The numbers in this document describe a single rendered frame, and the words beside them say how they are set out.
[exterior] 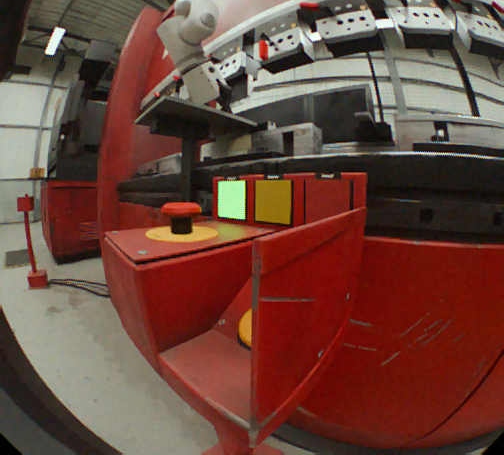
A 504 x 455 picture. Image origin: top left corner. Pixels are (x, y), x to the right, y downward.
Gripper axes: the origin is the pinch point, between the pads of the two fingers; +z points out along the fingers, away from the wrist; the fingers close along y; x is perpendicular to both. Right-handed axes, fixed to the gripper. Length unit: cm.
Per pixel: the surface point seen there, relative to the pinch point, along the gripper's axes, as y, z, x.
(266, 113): 26, 20, -61
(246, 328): -32, 5, 40
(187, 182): 0.0, 7.8, 19.1
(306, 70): 141, 47, -505
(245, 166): -16.2, 6.7, 16.6
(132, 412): 14, 52, 97
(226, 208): -21.2, 5.3, 28.2
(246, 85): -3.7, -4.2, -12.1
